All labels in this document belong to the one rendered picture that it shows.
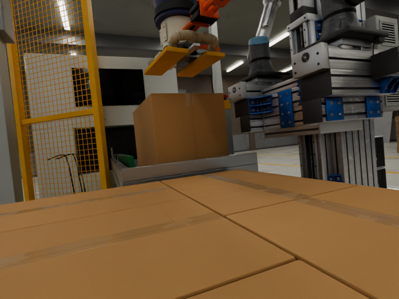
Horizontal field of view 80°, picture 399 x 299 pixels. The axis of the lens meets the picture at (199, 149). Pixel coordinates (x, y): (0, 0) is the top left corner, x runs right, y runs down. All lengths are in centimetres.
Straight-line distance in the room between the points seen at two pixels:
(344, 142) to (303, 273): 106
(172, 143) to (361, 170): 94
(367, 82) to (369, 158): 47
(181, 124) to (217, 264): 96
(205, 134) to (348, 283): 105
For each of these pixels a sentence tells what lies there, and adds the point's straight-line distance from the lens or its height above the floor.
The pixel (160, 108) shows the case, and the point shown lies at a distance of 119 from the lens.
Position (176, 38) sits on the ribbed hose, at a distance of 108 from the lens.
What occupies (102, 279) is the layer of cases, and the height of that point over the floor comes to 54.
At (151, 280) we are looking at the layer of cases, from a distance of 31.
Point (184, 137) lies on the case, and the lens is 121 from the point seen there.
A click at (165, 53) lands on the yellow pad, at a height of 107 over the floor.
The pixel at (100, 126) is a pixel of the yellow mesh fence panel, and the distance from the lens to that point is 185.
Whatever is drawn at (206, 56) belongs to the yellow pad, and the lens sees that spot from 115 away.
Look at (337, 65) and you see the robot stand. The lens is 102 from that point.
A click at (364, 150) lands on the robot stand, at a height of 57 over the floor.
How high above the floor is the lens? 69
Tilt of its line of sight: 2 degrees down
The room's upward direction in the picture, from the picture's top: 5 degrees counter-clockwise
